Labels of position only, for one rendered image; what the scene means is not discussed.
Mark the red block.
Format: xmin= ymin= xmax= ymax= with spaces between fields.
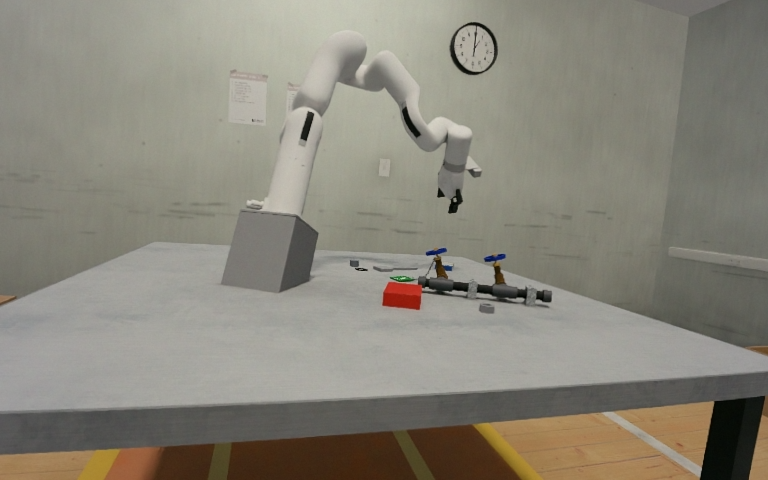
xmin=382 ymin=282 xmax=422 ymax=310

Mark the green tag with silver chain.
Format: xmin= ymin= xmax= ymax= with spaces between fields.
xmin=390 ymin=256 xmax=441 ymax=282

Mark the grey pipe assembly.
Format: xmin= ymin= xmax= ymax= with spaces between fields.
xmin=418 ymin=248 xmax=552 ymax=307

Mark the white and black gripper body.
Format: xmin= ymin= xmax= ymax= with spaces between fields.
xmin=437 ymin=163 xmax=465 ymax=199

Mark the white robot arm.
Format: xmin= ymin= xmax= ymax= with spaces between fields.
xmin=246 ymin=31 xmax=482 ymax=223

